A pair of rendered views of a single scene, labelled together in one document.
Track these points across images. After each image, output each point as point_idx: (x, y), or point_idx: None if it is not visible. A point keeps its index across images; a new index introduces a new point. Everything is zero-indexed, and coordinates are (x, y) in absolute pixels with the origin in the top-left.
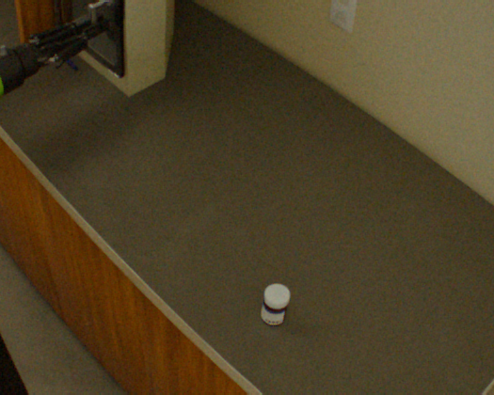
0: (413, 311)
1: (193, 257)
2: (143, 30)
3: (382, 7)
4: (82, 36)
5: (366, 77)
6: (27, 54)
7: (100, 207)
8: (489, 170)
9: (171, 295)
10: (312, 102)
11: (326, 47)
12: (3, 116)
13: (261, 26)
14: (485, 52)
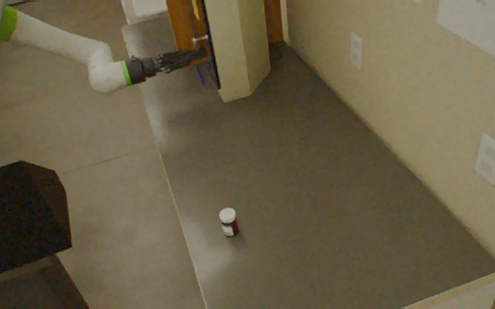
0: (323, 253)
1: (207, 190)
2: (228, 60)
3: (374, 47)
4: (186, 57)
5: (370, 103)
6: (148, 62)
7: (174, 156)
8: (439, 173)
9: (183, 207)
10: (333, 117)
11: (351, 82)
12: (150, 102)
13: (325, 69)
14: (428, 73)
